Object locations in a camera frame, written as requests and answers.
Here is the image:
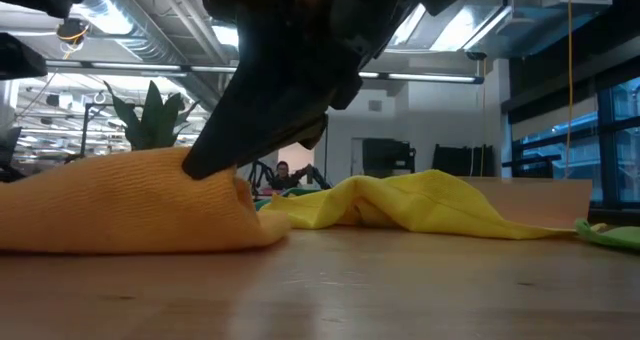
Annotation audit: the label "black overhead camera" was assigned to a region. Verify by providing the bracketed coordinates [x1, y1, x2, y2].
[55, 17, 92, 46]

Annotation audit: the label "person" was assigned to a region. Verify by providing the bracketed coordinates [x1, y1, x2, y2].
[271, 160, 314, 191]

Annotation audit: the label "overhead beam with light strips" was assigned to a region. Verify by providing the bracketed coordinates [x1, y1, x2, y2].
[44, 59, 485, 85]

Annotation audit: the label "black cabinet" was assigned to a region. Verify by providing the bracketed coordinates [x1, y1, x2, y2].
[361, 137, 417, 174]

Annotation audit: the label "yellow microfiber towel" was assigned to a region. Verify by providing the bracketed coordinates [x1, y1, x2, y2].
[259, 168, 581, 241]

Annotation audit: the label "black cases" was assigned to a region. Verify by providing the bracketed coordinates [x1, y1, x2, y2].
[431, 143, 497, 178]

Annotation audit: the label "green artificial plant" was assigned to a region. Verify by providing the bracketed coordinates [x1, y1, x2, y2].
[102, 79, 202, 152]

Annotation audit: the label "orange microfiber towel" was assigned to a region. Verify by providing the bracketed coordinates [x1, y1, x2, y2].
[0, 147, 293, 255]

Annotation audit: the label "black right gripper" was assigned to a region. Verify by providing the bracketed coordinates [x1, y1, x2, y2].
[181, 0, 476, 181]

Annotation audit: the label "green microfiber towel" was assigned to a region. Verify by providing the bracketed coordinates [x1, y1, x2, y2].
[573, 217, 640, 253]

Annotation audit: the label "orange plastic basket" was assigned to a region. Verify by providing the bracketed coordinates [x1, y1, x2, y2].
[457, 176, 594, 230]

